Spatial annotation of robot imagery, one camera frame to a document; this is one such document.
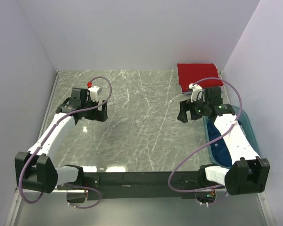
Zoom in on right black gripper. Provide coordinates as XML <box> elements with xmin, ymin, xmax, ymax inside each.
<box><xmin>177</xmin><ymin>95</ymin><xmax>210</xmax><ymax>123</ymax></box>

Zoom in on blue t shirt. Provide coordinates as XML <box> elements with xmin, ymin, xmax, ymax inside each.
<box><xmin>207</xmin><ymin>119</ymin><xmax>232</xmax><ymax>167</ymax></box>

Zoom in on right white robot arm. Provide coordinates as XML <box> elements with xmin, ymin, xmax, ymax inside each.
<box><xmin>177</xmin><ymin>84</ymin><xmax>270</xmax><ymax>195</ymax></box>

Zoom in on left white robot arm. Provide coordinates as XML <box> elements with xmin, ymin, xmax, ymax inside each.
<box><xmin>15</xmin><ymin>86</ymin><xmax>108</xmax><ymax>194</ymax></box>

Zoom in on red folded t shirt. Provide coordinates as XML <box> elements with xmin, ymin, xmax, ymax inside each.
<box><xmin>177</xmin><ymin>63</ymin><xmax>219</xmax><ymax>93</ymax></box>

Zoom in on lavender folded t shirt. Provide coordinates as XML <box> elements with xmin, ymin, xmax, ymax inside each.
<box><xmin>182</xmin><ymin>86</ymin><xmax>224</xmax><ymax>95</ymax></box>

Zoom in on teal plastic bin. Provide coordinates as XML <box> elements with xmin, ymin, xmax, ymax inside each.
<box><xmin>203</xmin><ymin>110</ymin><xmax>260</xmax><ymax>165</ymax></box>

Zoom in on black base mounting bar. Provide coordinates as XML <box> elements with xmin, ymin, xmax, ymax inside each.
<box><xmin>72</xmin><ymin>170</ymin><xmax>224</xmax><ymax>199</ymax></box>

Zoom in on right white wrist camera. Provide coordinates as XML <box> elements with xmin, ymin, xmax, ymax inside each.
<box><xmin>188</xmin><ymin>83</ymin><xmax>203</xmax><ymax>102</ymax></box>

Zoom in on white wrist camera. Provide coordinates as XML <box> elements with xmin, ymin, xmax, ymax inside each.
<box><xmin>188</xmin><ymin>83</ymin><xmax>203</xmax><ymax>102</ymax></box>
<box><xmin>88</xmin><ymin>86</ymin><xmax>102</xmax><ymax>101</ymax></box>

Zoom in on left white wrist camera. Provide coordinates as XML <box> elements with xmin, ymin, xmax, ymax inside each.
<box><xmin>88</xmin><ymin>86</ymin><xmax>102</xmax><ymax>101</ymax></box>

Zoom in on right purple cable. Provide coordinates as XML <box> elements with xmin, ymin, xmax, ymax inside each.
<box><xmin>167</xmin><ymin>78</ymin><xmax>242</xmax><ymax>206</ymax></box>

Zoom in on purple cable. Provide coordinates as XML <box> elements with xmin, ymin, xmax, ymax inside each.
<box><xmin>167</xmin><ymin>78</ymin><xmax>242</xmax><ymax>206</ymax></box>
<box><xmin>18</xmin><ymin>77</ymin><xmax>113</xmax><ymax>209</ymax></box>

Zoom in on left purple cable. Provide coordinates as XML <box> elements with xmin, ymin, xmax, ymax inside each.
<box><xmin>18</xmin><ymin>77</ymin><xmax>113</xmax><ymax>209</ymax></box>

